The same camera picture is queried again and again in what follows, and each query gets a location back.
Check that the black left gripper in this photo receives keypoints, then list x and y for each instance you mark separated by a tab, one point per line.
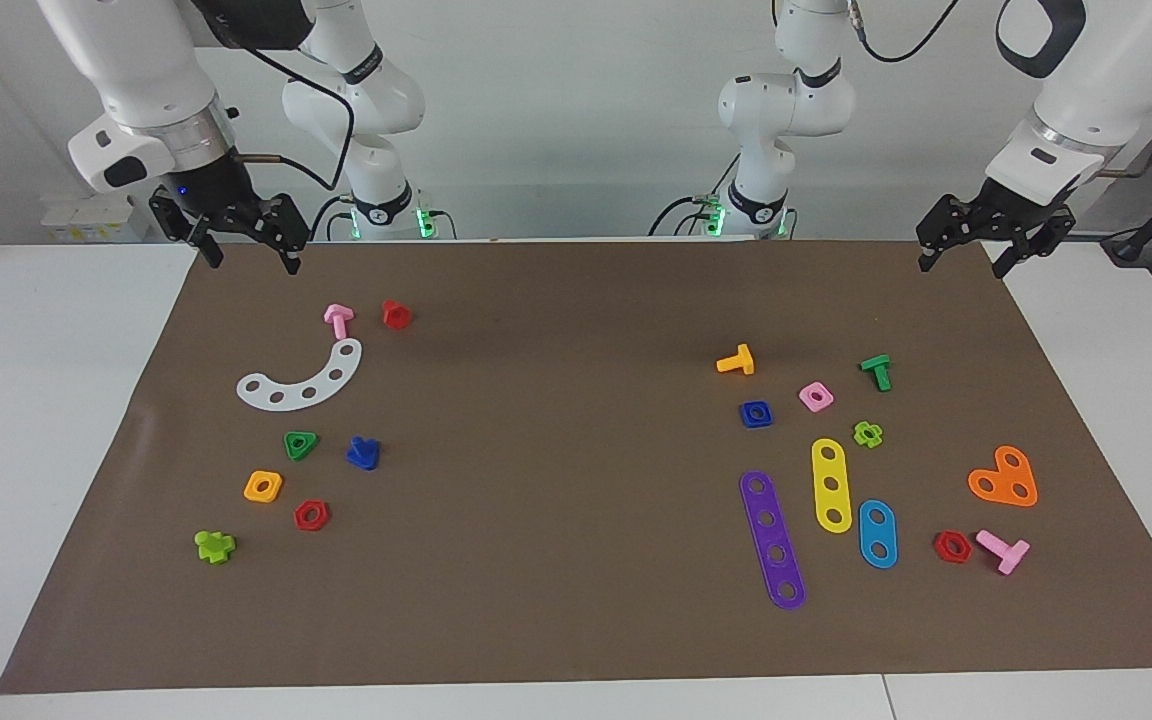
996	215

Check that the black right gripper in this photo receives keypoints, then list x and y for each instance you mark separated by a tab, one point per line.
221	195

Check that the blue plastic screw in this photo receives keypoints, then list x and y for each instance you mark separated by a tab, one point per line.
363	455

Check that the blue square nut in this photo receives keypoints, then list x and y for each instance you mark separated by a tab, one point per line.
745	420

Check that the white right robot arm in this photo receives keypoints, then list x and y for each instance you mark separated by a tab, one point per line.
146	60

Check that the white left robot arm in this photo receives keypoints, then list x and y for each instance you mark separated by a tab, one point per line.
786	100

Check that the pink plastic screw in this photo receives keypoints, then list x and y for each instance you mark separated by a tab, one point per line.
338	318
1008	552

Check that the green plastic screw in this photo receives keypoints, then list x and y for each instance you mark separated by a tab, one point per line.
878	372

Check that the red plastic screw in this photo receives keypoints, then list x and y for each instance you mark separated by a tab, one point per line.
396	316

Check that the green triangle nut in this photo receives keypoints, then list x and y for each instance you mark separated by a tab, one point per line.
311	438

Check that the pink square nut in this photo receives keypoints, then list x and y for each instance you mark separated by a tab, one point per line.
825	403

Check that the lime green cross nut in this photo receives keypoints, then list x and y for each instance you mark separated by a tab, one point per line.
860	438

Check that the orange square nut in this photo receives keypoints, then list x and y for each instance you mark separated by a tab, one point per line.
250	492

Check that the orange plastic screw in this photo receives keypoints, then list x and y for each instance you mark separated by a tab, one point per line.
739	360

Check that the red hexagon nut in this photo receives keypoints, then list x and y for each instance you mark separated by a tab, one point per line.
300	520
941	553

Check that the lime green cross screw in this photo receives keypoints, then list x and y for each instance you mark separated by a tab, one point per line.
214	548

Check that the white curved perforated strip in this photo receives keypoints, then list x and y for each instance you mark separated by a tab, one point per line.
322	383

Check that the white power strip box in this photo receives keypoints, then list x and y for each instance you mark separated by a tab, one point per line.
91	218

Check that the orange heart-shaped plate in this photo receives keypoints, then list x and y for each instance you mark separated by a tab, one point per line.
1004	478

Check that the yellow three-hole strip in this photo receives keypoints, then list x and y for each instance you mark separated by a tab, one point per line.
829	470

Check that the blue two-hole strip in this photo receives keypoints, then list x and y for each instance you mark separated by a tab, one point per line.
877	534

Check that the purple four-hole strip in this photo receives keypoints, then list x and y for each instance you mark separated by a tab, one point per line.
763	502

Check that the brown table mat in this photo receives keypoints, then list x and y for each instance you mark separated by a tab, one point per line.
556	520

